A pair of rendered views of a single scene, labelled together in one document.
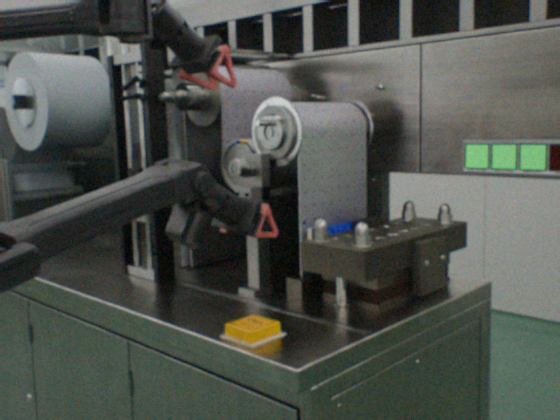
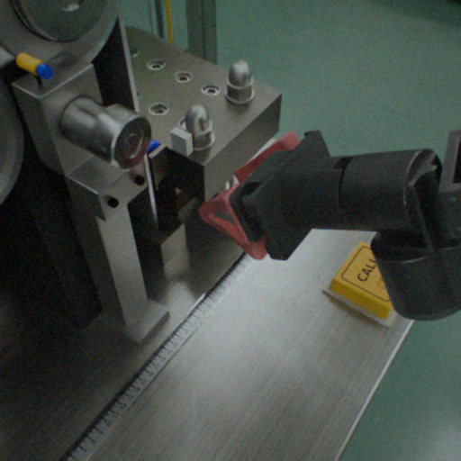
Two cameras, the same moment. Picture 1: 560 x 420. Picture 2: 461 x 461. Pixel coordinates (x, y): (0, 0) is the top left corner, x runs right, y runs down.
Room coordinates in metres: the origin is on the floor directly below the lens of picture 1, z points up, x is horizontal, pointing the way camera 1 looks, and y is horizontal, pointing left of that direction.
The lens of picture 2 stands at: (1.24, 0.38, 1.41)
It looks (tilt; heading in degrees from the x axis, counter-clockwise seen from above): 50 degrees down; 262
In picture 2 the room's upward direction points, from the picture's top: straight up
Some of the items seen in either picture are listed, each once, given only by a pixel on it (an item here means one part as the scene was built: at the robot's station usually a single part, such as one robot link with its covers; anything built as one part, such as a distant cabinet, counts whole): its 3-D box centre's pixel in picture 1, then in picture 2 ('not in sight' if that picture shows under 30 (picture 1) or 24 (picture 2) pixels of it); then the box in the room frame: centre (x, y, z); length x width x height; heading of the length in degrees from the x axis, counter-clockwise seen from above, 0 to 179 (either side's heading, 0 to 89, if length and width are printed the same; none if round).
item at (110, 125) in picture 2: (238, 168); (122, 138); (1.27, 0.09, 1.18); 0.04 x 0.02 x 0.04; 46
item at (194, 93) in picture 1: (191, 97); not in sight; (1.46, 0.21, 1.33); 0.06 x 0.06 x 0.06; 46
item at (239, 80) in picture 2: (361, 234); (239, 78); (1.15, -0.15, 1.05); 0.04 x 0.04 x 0.04
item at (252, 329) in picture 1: (252, 328); (372, 278); (1.02, 0.06, 0.91); 0.07 x 0.07 x 0.02; 46
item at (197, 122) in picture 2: (320, 229); (197, 123); (1.20, -0.08, 1.05); 0.04 x 0.04 x 0.04
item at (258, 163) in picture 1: (253, 224); (113, 231); (1.30, 0.06, 1.05); 0.06 x 0.05 x 0.31; 136
